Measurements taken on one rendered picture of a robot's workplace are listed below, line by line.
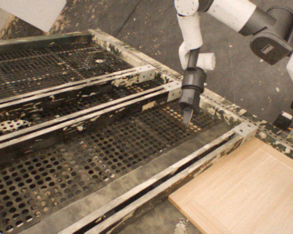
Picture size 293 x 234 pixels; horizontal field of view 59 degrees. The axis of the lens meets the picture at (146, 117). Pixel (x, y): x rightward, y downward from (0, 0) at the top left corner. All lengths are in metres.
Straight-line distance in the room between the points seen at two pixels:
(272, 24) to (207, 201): 0.58
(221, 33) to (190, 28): 1.62
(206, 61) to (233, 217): 0.55
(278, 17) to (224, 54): 1.56
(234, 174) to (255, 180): 0.08
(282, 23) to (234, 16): 0.15
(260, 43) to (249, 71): 1.46
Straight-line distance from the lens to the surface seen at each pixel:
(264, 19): 0.89
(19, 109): 1.20
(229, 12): 0.87
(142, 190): 0.81
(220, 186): 0.97
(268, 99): 2.23
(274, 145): 1.25
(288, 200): 1.06
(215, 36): 2.57
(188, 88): 0.98
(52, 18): 4.40
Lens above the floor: 2.13
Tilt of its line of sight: 54 degrees down
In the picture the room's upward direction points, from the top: 70 degrees counter-clockwise
